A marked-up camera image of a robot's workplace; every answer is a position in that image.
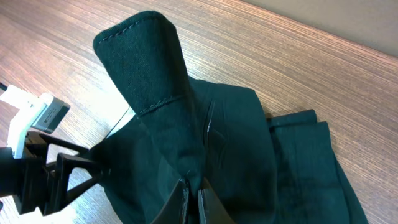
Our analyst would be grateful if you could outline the black shorts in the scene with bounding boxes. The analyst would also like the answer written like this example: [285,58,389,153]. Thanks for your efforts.
[88,11,367,223]

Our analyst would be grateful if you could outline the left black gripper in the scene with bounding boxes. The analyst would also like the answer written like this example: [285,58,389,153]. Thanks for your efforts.
[1,131,104,215]

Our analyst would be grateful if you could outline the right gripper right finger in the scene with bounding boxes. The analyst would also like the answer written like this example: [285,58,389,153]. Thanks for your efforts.
[198,179,235,224]

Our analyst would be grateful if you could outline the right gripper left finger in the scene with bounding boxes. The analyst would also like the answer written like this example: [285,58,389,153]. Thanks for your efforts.
[151,179,189,224]

